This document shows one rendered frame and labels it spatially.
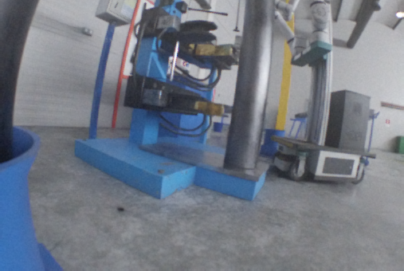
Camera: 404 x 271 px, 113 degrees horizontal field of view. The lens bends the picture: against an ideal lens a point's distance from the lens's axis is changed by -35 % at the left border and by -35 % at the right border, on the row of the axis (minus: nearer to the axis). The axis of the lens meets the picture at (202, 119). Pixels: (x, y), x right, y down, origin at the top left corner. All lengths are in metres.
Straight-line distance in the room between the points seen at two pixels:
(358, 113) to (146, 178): 1.79
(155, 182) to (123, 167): 0.23
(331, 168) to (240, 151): 0.91
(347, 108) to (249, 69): 1.06
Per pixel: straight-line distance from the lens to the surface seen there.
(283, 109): 3.79
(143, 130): 1.62
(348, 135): 1.97
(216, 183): 1.20
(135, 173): 1.08
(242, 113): 1.20
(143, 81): 1.24
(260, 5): 1.42
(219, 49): 1.65
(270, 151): 2.79
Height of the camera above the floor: 0.43
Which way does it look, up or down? 1 degrees down
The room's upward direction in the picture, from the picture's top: 9 degrees clockwise
